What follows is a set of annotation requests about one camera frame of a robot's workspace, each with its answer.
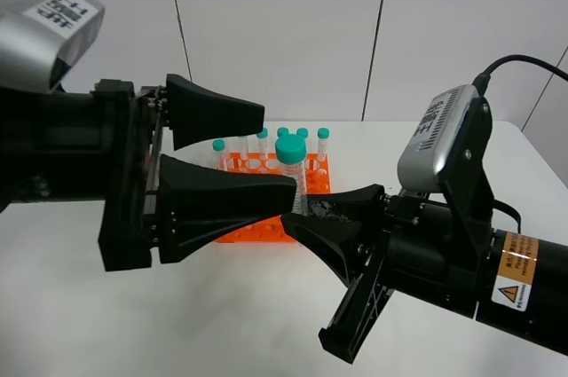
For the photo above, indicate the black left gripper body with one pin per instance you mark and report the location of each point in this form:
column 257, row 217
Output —
column 128, row 228

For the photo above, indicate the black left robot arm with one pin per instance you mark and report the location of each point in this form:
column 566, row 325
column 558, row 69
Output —
column 107, row 145

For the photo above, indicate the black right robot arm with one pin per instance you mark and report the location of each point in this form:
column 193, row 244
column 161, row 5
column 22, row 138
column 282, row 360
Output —
column 523, row 288

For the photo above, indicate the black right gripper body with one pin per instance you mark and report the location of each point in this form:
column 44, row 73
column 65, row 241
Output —
column 430, row 250

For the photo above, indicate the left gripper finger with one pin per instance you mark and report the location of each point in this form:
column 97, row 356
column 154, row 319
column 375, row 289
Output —
column 189, row 210
column 197, row 114

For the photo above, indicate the green-capped test tube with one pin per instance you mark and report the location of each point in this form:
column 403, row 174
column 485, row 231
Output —
column 291, row 153

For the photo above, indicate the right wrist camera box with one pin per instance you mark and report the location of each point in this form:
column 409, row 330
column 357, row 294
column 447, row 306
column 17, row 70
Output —
column 445, row 154

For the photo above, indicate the back-row tube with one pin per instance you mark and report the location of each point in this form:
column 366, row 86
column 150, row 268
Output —
column 244, row 148
column 302, row 132
column 282, row 131
column 323, row 136
column 262, row 142

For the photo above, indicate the second-row tube left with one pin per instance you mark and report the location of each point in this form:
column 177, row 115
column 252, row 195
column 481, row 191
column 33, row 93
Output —
column 220, row 150

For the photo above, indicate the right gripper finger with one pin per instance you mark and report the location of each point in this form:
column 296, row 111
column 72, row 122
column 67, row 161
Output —
column 344, row 246
column 353, row 206

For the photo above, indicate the back-row tube far right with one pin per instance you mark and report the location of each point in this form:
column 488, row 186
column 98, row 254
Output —
column 323, row 136

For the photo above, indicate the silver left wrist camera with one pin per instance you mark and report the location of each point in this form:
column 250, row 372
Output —
column 41, row 40

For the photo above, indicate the orange test tube rack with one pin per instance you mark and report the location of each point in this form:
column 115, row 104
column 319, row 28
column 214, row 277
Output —
column 260, row 209

